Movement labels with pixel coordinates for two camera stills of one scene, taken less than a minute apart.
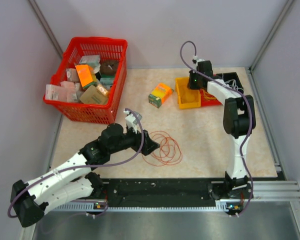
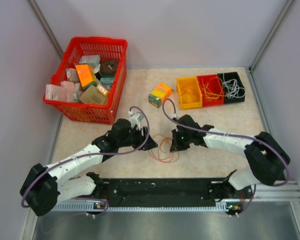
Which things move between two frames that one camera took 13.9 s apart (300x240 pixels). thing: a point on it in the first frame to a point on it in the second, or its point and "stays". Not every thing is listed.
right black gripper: [191, 74] to [176, 146]
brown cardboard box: [92, 96] stays
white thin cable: [235, 85] stays
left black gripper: [149, 145] stays
